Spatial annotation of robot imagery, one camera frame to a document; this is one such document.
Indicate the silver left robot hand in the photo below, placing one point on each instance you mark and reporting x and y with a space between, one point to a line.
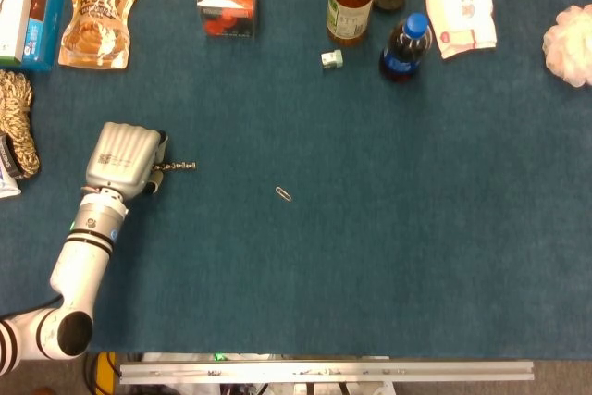
121 159

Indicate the small metal chain piece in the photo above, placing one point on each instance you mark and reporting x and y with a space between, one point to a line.
180 166

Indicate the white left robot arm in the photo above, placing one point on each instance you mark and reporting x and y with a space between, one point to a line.
74 265

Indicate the silver paper clip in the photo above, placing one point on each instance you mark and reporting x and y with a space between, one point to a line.
283 193

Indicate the white box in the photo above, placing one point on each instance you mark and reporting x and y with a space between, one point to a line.
11 2

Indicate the orange spouted drink pouch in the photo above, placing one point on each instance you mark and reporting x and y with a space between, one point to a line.
99 16

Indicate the blue snack box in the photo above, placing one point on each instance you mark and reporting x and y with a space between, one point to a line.
42 20

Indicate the small green white eraser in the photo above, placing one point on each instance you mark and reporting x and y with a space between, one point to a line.
332 60

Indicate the amber tea bottle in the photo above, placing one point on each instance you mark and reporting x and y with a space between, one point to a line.
349 6

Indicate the blue-capped cola bottle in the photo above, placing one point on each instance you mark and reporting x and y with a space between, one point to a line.
404 50

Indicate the white wet wipes pack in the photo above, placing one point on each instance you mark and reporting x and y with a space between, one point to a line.
460 4

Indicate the pink mesh bath sponge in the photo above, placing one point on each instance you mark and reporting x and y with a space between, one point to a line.
571 45

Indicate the aluminium extrusion rail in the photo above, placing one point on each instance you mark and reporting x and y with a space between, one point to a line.
324 372

